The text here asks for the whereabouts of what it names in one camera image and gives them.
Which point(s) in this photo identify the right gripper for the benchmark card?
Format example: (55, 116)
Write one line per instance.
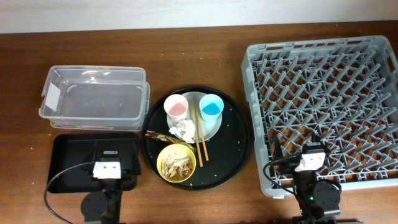
(290, 165)

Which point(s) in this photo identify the yellow bowl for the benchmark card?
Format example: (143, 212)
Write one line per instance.
(170, 150)

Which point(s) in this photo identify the food scraps and rice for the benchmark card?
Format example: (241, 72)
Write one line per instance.
(177, 166)

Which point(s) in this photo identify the white tissue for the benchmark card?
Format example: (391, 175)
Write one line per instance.
(184, 130)

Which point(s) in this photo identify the round black serving tray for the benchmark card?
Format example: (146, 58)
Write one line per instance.
(228, 149)

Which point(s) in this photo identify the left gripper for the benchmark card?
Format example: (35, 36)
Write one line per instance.
(128, 175)

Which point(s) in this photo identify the clear plastic waste bin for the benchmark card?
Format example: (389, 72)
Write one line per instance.
(108, 98)

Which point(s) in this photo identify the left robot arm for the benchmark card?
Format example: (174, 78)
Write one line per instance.
(104, 205)

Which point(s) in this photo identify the black rectangular tray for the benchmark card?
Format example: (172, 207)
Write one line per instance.
(73, 149)

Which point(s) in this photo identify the pink plastic cup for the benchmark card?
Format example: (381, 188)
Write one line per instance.
(176, 107)

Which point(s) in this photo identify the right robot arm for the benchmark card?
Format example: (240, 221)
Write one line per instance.
(318, 199)

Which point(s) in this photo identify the white label sticker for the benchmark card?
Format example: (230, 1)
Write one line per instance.
(52, 97)

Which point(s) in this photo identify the brown gold coffee sachet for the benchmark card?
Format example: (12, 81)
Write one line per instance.
(168, 139)

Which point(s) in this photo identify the grey round plate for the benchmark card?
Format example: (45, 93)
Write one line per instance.
(209, 128)

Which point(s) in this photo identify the blue plastic cup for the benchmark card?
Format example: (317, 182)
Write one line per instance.
(211, 106)

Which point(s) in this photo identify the grey dishwasher rack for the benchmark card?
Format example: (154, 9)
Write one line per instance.
(344, 90)

